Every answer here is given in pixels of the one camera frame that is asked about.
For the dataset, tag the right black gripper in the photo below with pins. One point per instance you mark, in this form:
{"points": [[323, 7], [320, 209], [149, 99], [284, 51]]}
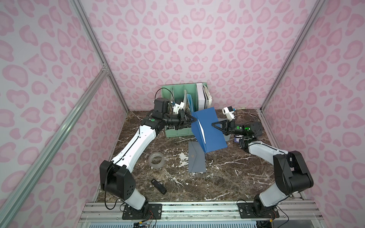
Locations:
{"points": [[226, 127]]}

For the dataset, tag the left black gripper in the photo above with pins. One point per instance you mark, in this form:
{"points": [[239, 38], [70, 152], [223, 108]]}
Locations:
{"points": [[181, 118]]}

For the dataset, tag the dark blue envelope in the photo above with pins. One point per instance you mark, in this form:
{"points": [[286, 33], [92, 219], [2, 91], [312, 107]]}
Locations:
{"points": [[214, 138]]}

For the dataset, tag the light teal envelope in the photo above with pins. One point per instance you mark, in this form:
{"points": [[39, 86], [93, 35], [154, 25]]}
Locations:
{"points": [[227, 137]]}

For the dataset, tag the white letter paper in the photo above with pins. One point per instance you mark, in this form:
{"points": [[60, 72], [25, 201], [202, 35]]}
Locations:
{"points": [[202, 132]]}

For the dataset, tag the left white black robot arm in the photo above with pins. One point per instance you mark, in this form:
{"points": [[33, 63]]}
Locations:
{"points": [[116, 175]]}

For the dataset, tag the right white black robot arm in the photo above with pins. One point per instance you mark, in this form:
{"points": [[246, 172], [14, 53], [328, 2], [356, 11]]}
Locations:
{"points": [[290, 169]]}

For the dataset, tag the white folder in organizer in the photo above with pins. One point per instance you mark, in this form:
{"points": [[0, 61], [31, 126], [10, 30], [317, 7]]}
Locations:
{"points": [[200, 96]]}

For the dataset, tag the stack of papers right slot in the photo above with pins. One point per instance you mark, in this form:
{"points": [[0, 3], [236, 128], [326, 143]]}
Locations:
{"points": [[208, 97]]}

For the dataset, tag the clear tape roll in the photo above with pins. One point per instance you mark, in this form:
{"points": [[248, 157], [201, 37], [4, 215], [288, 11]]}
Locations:
{"points": [[156, 160]]}

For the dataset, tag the small black device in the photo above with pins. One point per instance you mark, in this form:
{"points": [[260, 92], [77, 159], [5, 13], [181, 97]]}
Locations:
{"points": [[159, 186]]}

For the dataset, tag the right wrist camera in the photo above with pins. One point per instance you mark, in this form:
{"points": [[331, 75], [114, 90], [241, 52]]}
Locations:
{"points": [[229, 112]]}

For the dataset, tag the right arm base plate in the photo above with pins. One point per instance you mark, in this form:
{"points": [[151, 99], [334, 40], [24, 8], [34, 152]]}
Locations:
{"points": [[255, 210]]}

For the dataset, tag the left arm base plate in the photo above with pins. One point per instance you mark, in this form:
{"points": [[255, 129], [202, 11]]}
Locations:
{"points": [[148, 210]]}

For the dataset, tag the aluminium front rail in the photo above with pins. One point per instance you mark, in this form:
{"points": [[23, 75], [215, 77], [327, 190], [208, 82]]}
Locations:
{"points": [[203, 211]]}

